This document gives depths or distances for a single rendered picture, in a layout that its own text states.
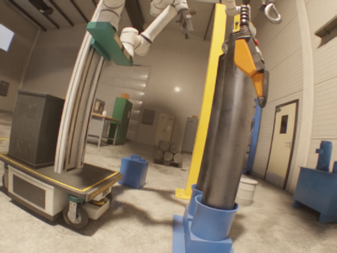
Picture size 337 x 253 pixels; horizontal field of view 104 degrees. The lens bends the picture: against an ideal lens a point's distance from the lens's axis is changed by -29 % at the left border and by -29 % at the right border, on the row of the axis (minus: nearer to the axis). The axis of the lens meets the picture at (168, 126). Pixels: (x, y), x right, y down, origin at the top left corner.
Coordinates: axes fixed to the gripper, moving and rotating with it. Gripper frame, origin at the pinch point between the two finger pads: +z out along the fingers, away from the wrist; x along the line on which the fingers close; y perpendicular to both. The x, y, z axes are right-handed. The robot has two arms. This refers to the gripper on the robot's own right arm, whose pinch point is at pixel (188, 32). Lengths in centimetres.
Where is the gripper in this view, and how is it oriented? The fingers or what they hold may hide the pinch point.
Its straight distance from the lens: 126.2
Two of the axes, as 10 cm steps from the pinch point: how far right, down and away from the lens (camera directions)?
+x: 0.8, 0.8, -9.9
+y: -9.8, 2.1, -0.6
